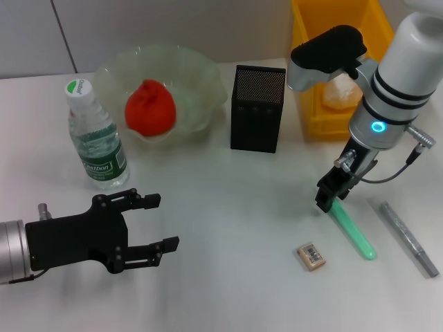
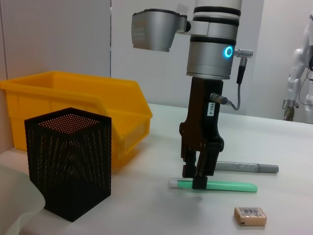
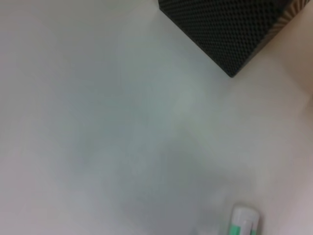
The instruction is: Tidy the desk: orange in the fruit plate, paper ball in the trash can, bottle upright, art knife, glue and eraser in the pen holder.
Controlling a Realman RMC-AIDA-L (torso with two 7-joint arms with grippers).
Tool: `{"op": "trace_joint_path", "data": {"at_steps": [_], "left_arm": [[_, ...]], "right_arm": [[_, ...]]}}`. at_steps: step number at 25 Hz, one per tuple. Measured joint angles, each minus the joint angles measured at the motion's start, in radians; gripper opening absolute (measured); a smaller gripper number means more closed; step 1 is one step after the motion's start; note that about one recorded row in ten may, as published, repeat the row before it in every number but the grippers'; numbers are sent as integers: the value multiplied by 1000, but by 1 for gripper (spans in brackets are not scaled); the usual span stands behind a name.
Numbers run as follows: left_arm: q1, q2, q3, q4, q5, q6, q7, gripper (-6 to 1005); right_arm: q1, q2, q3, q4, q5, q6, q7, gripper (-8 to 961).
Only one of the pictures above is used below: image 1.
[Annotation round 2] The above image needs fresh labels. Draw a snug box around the white paper ball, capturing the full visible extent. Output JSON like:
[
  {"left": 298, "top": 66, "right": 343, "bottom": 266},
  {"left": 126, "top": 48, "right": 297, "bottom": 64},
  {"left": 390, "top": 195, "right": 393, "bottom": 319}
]
[{"left": 321, "top": 73, "right": 365, "bottom": 111}]

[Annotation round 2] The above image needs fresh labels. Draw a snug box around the red soft ball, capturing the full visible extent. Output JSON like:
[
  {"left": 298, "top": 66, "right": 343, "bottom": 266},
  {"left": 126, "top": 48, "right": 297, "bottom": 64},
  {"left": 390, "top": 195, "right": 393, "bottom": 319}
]
[{"left": 125, "top": 78, "right": 178, "bottom": 139}]

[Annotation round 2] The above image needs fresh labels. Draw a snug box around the beige barcode eraser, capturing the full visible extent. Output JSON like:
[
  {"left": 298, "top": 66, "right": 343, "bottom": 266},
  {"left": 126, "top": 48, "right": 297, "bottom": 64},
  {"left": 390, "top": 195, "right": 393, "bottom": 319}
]
[{"left": 296, "top": 242, "right": 327, "bottom": 272}]

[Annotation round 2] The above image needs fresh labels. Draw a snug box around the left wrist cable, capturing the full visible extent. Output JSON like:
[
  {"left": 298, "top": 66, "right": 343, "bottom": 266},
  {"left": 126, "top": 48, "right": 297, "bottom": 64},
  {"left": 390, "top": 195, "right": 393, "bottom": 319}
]
[{"left": 8, "top": 269, "right": 48, "bottom": 286}]

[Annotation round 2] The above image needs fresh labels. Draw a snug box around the green glass fruit bowl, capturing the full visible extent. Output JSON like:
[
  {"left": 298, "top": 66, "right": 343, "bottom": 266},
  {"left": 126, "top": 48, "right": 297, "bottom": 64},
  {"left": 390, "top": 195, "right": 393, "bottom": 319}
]
[{"left": 90, "top": 42, "right": 230, "bottom": 150}]

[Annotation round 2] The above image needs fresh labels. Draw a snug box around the clear green-label water bottle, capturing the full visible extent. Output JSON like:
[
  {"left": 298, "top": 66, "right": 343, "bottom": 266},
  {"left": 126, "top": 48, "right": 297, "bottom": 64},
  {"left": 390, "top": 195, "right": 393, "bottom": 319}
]
[{"left": 62, "top": 78, "right": 131, "bottom": 190}]

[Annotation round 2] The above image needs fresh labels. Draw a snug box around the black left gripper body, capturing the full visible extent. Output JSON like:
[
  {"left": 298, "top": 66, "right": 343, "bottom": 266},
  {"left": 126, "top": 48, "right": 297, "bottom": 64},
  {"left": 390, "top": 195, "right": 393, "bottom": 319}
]
[{"left": 24, "top": 194, "right": 130, "bottom": 275}]

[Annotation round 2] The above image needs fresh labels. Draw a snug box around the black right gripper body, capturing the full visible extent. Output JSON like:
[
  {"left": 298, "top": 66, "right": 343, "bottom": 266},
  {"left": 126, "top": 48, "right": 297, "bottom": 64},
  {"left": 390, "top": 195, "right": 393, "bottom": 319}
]
[{"left": 317, "top": 137, "right": 381, "bottom": 194}]

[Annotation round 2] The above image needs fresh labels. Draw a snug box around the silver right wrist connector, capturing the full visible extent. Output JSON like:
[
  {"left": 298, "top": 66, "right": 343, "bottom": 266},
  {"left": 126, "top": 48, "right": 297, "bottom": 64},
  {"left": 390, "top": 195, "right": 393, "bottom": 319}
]
[{"left": 333, "top": 149, "right": 358, "bottom": 172}]

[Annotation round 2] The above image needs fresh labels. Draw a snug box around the grey marker pen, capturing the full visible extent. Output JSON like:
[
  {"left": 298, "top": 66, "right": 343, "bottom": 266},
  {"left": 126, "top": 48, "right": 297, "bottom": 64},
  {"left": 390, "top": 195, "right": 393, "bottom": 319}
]
[{"left": 378, "top": 201, "right": 442, "bottom": 279}]

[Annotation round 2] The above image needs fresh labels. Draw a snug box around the black mesh pen holder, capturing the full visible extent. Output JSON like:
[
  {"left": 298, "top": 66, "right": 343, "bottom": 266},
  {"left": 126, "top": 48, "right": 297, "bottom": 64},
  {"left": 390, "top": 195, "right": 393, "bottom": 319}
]
[{"left": 229, "top": 64, "right": 287, "bottom": 154}]

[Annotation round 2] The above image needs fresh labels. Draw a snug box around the yellow plastic bin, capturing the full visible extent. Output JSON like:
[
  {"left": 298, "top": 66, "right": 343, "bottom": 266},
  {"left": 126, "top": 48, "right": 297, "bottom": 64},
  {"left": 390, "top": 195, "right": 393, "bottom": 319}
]
[{"left": 290, "top": 0, "right": 396, "bottom": 141}]

